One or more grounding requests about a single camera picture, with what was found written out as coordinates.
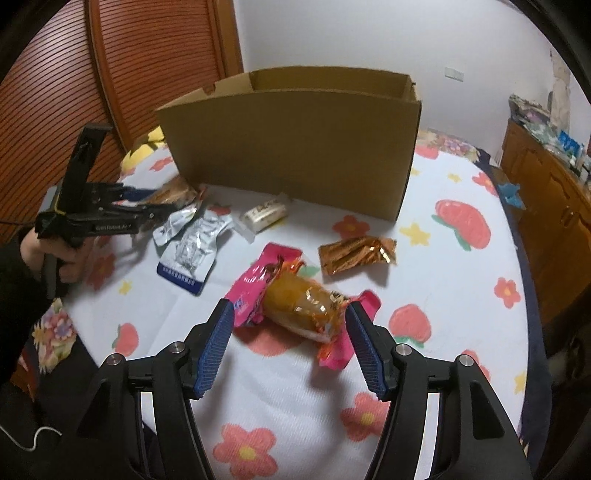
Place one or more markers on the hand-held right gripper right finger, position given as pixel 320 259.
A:
pixel 364 353

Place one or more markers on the small silver snack packet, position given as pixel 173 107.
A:
pixel 173 228

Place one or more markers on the floral quilt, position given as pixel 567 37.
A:
pixel 51 332

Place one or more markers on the yellow plush pillow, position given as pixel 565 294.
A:
pixel 141 150

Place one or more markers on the small white bar packet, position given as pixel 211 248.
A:
pixel 265 214

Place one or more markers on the wooden louvered wardrobe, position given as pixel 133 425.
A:
pixel 138 69

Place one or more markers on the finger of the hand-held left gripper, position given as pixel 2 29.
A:
pixel 131 193
pixel 147 214

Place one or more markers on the clear cake packet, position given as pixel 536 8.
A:
pixel 178 194

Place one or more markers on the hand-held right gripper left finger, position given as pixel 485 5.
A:
pixel 214 353

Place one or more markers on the brown cardboard box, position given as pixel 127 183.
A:
pixel 286 152

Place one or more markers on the wooden sideboard cabinet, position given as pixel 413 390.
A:
pixel 545 207

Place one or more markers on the white floral tablecloth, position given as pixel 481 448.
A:
pixel 438 286

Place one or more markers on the pink snack packet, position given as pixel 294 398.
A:
pixel 256 281

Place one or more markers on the silver packet blue edge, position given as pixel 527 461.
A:
pixel 189 258

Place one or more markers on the orange bread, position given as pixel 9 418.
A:
pixel 295 300

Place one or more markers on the copper foil snack packet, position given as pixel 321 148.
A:
pixel 355 254

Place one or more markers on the person's left hand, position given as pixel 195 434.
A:
pixel 71 270

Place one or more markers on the cream floral curtain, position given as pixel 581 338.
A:
pixel 561 87

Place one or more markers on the blue white packs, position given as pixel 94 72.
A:
pixel 570 143

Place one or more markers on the person's left forearm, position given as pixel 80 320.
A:
pixel 18 314

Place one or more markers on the blue plastic clip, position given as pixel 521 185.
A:
pixel 510 194

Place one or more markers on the white wall switch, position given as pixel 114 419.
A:
pixel 454 73

